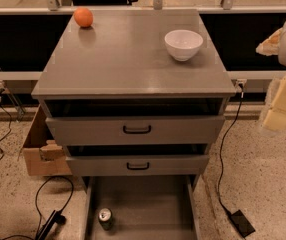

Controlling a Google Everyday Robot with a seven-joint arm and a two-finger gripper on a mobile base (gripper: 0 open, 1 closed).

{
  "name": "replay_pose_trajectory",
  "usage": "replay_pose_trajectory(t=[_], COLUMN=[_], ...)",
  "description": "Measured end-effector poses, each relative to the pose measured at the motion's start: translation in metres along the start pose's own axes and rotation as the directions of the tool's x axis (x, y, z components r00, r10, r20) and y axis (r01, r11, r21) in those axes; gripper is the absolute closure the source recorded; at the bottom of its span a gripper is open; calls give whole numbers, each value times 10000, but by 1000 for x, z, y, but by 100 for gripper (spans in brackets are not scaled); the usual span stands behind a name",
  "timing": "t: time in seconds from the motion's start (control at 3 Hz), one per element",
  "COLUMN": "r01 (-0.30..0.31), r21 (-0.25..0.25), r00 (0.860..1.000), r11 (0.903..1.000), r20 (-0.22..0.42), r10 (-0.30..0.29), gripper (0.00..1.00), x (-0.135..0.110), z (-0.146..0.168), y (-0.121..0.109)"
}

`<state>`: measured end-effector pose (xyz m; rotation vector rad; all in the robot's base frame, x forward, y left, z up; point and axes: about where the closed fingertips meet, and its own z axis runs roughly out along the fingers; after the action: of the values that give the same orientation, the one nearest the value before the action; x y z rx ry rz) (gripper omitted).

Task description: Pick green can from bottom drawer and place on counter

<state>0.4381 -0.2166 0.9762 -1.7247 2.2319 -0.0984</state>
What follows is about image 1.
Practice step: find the white ceramic bowl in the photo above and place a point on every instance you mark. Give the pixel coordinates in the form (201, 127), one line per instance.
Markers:
(182, 45)

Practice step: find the cardboard box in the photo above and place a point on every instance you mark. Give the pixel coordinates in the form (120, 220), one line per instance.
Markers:
(43, 157)

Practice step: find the orange fruit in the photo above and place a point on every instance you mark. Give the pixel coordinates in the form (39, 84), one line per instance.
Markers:
(83, 17)

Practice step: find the grey top drawer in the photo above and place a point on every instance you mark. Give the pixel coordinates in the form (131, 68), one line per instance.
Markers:
(83, 131)

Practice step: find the black power adapter brick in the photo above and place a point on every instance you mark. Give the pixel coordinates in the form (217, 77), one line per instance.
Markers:
(241, 224)

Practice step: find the grey middle drawer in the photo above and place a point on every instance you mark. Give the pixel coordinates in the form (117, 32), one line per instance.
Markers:
(138, 165)

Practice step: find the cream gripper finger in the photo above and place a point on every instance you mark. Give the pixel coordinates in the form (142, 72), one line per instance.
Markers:
(274, 120)
(270, 46)

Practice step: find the grey bottom drawer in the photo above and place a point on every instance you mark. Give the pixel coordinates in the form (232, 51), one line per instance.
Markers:
(143, 207)

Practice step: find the black device on floor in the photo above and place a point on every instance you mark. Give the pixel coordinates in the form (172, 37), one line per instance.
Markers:
(56, 217)

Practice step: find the green drink can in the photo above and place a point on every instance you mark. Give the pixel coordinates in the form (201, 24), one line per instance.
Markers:
(105, 218)

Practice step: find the grey drawer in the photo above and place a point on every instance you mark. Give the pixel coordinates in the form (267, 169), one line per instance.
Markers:
(138, 165)
(83, 131)
(143, 207)

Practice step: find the grey drawer cabinet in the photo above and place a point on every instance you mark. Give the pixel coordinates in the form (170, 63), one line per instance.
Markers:
(120, 68)

